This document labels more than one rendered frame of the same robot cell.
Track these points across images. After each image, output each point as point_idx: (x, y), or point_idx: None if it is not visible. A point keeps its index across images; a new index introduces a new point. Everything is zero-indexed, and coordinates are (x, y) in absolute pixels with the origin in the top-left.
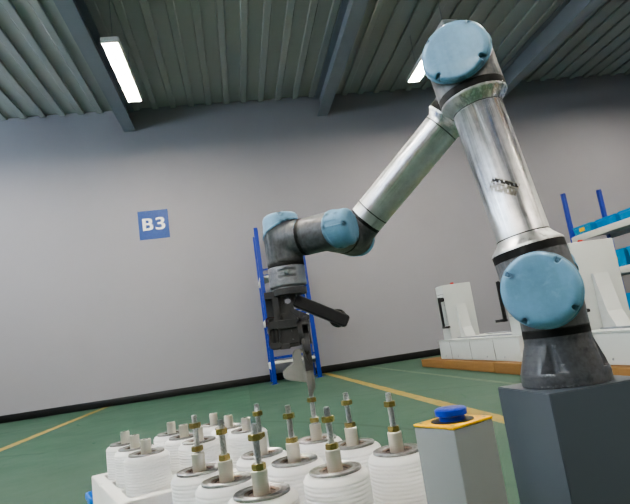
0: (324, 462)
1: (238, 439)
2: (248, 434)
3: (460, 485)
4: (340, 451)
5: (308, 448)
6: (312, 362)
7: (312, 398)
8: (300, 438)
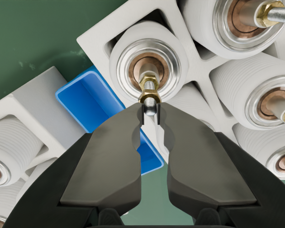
0: None
1: (21, 172)
2: (12, 165)
3: None
4: (274, 38)
5: (182, 85)
6: (241, 148)
7: (160, 100)
8: (134, 98)
